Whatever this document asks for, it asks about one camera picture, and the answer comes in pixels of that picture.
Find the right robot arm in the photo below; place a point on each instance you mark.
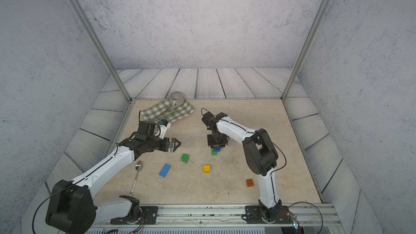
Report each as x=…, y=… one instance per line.
x=260, y=154

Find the aluminium corner post right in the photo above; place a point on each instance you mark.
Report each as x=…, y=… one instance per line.
x=318, y=19

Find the yellow lego brick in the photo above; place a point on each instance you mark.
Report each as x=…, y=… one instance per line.
x=207, y=169

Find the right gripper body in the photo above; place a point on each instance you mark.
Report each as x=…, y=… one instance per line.
x=216, y=141

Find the aluminium corner post left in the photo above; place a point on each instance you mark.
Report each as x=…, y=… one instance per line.
x=88, y=28

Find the green checkered cloth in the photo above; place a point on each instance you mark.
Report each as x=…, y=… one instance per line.
x=165, y=110

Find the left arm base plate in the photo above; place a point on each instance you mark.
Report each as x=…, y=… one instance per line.
x=146, y=215

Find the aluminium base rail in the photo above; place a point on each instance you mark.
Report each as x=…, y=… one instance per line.
x=226, y=219

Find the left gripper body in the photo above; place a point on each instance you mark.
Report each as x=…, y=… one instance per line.
x=162, y=144

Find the light blue long lego brick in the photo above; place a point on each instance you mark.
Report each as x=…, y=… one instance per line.
x=165, y=170

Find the green lego brick loose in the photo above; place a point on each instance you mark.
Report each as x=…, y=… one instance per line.
x=185, y=158

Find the orange lego brick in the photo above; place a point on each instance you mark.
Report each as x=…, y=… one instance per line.
x=249, y=182

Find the metal spoon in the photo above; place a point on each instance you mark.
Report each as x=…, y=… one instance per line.
x=138, y=168

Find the striped ceramic cup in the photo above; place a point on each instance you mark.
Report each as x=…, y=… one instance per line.
x=176, y=99

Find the aluminium corner post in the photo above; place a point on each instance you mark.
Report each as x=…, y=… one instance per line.
x=318, y=19
x=88, y=28

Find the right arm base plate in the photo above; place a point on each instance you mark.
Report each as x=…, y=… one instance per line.
x=262, y=215

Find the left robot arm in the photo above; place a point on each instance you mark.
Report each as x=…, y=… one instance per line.
x=71, y=206

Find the green lego brick base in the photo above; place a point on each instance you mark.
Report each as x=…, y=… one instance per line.
x=213, y=152

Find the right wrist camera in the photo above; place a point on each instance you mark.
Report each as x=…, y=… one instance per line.
x=209, y=120

